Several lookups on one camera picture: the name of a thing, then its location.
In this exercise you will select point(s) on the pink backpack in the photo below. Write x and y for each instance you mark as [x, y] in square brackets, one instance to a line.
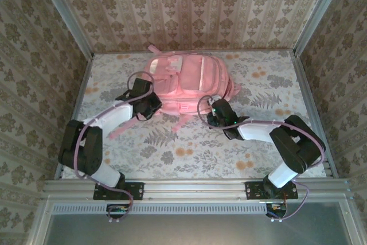
[189, 78]

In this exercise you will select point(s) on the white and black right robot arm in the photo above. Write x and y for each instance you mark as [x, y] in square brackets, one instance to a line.
[255, 131]

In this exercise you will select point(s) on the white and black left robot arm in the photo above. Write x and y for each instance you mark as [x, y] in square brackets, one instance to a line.
[114, 116]

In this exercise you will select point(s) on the grey metal panel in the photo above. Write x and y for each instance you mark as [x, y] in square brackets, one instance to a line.
[186, 230]

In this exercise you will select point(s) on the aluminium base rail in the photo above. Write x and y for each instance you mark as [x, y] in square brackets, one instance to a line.
[195, 189]

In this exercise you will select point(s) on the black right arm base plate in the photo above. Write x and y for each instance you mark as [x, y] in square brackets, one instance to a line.
[253, 190]

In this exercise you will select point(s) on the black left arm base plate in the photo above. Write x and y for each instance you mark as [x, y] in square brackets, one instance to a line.
[134, 190]

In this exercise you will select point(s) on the aluminium frame post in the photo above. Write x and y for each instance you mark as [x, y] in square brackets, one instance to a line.
[318, 9]
[63, 12]

